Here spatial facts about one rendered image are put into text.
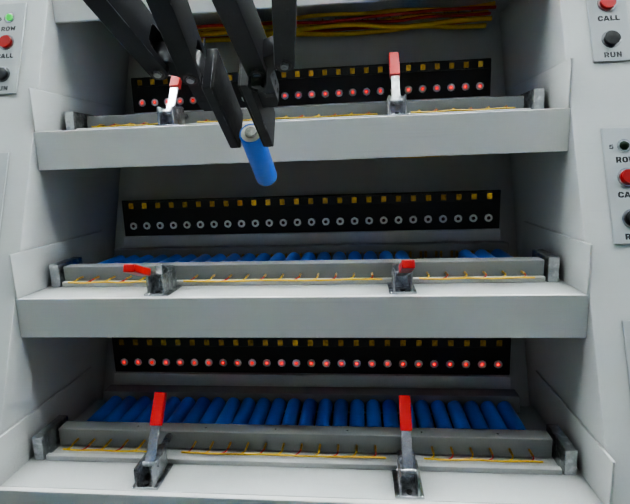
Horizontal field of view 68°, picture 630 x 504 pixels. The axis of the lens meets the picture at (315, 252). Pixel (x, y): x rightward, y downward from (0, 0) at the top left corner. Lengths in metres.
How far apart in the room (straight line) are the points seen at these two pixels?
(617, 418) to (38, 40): 0.76
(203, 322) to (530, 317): 0.34
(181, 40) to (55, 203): 0.43
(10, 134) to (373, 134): 0.43
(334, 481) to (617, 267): 0.36
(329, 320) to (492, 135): 0.27
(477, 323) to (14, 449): 0.51
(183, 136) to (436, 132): 0.29
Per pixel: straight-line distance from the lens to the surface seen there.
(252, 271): 0.55
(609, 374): 0.54
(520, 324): 0.52
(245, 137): 0.36
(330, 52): 0.82
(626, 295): 0.55
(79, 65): 0.77
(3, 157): 0.67
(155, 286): 0.56
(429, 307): 0.49
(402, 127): 0.54
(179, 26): 0.28
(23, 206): 0.64
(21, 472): 0.65
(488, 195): 0.68
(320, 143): 0.54
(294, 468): 0.55
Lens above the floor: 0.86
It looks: 10 degrees up
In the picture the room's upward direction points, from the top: straight up
